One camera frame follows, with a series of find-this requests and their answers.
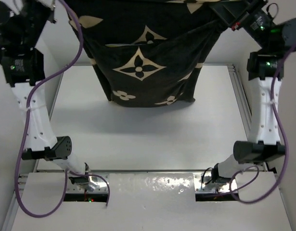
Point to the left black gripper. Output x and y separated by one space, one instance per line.
46 15

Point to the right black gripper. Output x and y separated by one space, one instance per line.
239 13

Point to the black floral pillowcase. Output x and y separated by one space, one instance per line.
169 40

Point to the cream yellow pillow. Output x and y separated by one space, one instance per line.
116 45

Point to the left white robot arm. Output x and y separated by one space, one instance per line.
23 67

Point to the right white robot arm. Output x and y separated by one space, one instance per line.
265 74

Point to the white front cover board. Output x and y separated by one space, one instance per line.
144 202

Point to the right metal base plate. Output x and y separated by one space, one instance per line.
206 187

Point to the metal base plate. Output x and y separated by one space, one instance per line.
90 184
206 187

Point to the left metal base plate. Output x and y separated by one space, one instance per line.
90 184

